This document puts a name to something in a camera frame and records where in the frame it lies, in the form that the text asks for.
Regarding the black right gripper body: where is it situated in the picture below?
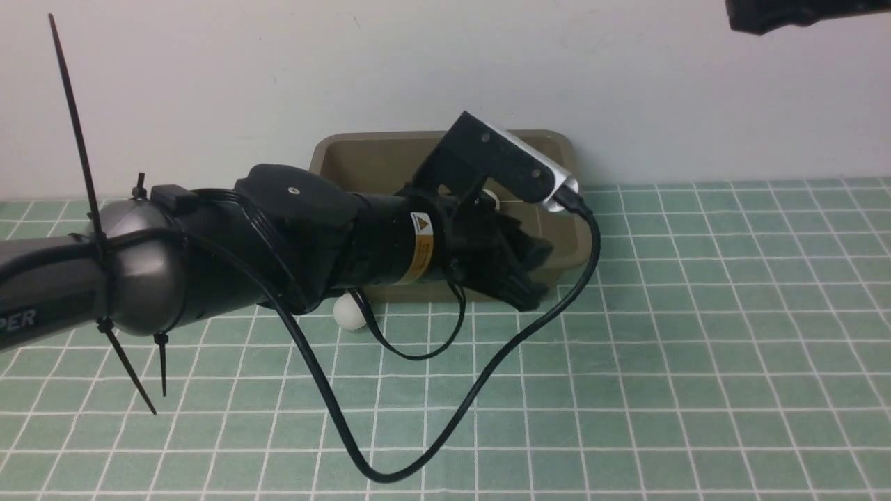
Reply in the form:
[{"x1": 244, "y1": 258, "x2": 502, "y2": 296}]
[{"x1": 725, "y1": 1, "x2": 890, "y2": 35}]

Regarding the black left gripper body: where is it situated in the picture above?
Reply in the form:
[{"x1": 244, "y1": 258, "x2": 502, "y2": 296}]
[{"x1": 435, "y1": 196, "x2": 505, "y2": 297}]

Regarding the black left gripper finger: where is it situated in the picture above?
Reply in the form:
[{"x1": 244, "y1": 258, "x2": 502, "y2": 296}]
[
  {"x1": 500, "y1": 215, "x2": 553, "y2": 275},
  {"x1": 487, "y1": 261, "x2": 548, "y2": 312}
]

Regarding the white logo ball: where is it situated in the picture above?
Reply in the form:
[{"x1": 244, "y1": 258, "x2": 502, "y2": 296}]
[{"x1": 332, "y1": 293, "x2": 367, "y2": 332}]

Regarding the plain white ball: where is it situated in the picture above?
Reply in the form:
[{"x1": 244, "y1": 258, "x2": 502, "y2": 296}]
[{"x1": 478, "y1": 189, "x2": 500, "y2": 212}]

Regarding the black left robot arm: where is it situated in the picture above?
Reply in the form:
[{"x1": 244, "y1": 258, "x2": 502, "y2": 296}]
[{"x1": 2, "y1": 164, "x2": 553, "y2": 350}]

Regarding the olive plastic bin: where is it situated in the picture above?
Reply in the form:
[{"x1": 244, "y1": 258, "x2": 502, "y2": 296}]
[{"x1": 308, "y1": 129, "x2": 592, "y2": 304}]

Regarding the green checkered tablecloth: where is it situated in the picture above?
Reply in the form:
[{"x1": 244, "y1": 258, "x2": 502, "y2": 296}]
[{"x1": 1, "y1": 178, "x2": 890, "y2": 500}]

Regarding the black zip tie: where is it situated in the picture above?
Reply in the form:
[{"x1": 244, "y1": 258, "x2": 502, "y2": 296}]
[{"x1": 47, "y1": 13, "x2": 108, "y2": 263}]

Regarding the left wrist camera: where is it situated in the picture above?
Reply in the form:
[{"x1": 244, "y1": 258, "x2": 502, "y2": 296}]
[{"x1": 409, "y1": 111, "x2": 583, "y2": 213}]

